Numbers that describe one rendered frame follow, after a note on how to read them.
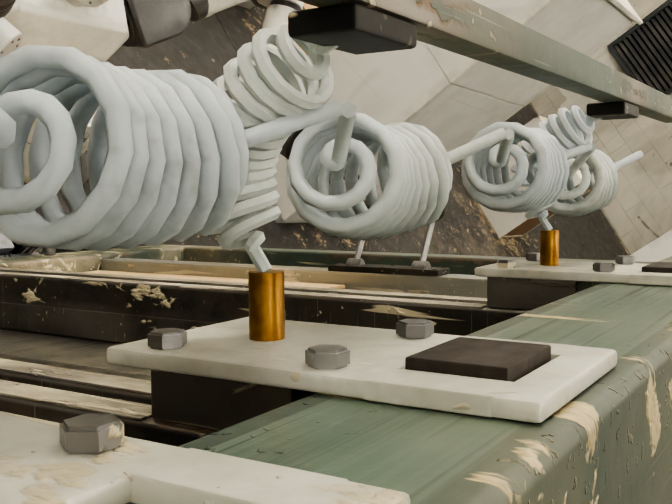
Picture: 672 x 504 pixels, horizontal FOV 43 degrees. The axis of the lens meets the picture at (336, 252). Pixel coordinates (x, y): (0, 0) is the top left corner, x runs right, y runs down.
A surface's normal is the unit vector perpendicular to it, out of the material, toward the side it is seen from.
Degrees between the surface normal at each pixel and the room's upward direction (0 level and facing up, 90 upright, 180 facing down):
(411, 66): 90
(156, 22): 47
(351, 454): 56
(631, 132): 90
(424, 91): 90
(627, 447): 34
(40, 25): 68
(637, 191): 90
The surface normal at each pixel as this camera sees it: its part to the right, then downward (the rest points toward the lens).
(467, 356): -0.01, -1.00
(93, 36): 0.72, 0.58
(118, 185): 0.76, 0.28
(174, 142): 0.66, -0.10
